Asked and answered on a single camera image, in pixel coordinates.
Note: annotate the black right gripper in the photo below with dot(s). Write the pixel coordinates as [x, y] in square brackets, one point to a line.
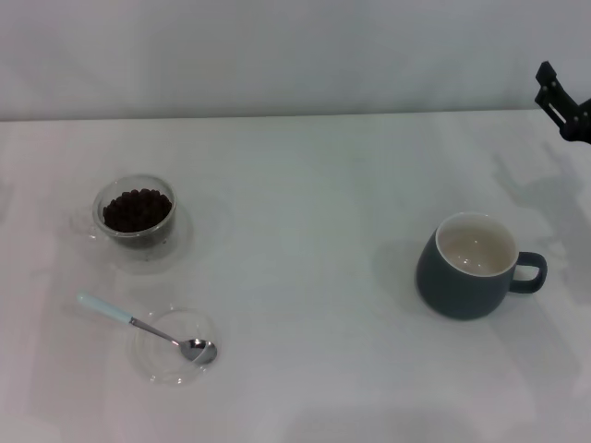
[586, 122]

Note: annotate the dark grey ceramic mug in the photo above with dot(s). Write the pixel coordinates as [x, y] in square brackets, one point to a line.
[450, 290]

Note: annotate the coffee beans pile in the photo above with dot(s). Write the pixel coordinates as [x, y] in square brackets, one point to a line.
[137, 211]

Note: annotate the glass bowl of coffee beans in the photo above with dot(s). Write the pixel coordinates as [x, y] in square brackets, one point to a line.
[138, 240]

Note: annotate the clear glass saucer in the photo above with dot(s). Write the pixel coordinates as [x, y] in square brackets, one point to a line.
[181, 244]

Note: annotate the small clear glass dish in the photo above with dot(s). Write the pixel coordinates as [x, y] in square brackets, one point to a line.
[157, 364]

